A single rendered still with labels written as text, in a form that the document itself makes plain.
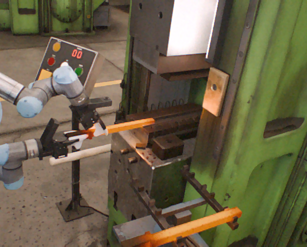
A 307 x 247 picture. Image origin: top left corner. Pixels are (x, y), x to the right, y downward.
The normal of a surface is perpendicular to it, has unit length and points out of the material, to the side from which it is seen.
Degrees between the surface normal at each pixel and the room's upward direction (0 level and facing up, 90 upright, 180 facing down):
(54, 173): 0
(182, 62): 90
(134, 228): 0
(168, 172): 90
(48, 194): 0
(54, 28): 90
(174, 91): 90
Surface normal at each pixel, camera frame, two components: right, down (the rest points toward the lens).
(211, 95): -0.83, 0.18
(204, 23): 0.55, 0.47
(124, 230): 0.12, -0.86
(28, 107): -0.07, 0.48
